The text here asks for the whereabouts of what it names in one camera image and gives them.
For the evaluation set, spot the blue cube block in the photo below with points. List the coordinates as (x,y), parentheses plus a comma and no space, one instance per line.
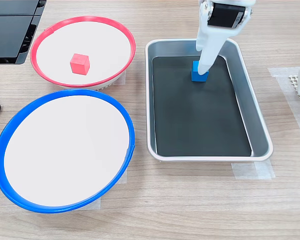
(196,76)

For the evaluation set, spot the red cube block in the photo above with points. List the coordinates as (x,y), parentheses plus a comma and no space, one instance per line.
(79,64)

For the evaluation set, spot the black tray liner mat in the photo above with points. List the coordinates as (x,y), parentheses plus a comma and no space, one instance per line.
(190,112)

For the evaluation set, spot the silver metal tray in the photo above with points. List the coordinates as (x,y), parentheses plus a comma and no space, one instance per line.
(255,120)

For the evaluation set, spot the clear tape strip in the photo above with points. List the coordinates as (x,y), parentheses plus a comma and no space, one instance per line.
(92,203)
(252,170)
(287,100)

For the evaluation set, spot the white mesh non-slip mat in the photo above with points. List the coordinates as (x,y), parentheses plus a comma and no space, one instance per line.
(296,86)

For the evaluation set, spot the red-rimmed white dish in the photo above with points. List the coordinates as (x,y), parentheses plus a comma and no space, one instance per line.
(102,45)

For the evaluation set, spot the blue-rimmed white dish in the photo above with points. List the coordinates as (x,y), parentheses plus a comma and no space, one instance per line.
(65,150)

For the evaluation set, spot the black flat device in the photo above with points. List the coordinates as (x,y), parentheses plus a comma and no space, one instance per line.
(7,37)

